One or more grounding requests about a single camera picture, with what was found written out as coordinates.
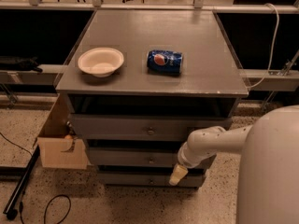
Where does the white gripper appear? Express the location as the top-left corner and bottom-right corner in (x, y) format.
(169, 142), (216, 186)

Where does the grey drawer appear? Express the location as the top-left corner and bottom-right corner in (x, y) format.
(85, 147), (217, 170)
(69, 114), (232, 141)
(99, 172), (206, 188)

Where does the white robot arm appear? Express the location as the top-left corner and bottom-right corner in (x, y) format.
(169, 105), (299, 224)

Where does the grey bottom drawer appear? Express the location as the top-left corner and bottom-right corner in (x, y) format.
(99, 172), (206, 188)

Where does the grey drawer cabinet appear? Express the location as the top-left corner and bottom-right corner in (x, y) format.
(57, 10), (248, 175)

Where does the grey top drawer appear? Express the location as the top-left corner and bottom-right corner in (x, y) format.
(69, 114), (232, 141)

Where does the blue pepsi can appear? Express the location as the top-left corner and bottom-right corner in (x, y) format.
(147, 49), (183, 75)

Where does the cardboard box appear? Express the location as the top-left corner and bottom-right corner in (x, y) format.
(37, 96), (89, 170)

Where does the white paper bowl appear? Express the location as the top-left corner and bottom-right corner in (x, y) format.
(78, 48), (124, 77)

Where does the black floor bar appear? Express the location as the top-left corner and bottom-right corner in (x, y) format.
(0, 147), (40, 220)

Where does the black cloth bundle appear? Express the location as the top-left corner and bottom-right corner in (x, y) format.
(0, 56), (43, 73)

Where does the metal railing frame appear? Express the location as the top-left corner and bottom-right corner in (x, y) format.
(0, 0), (299, 93)

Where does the black floor cable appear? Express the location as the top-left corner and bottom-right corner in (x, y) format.
(18, 194), (73, 224)

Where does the white cable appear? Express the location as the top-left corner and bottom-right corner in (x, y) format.
(246, 3), (280, 90)

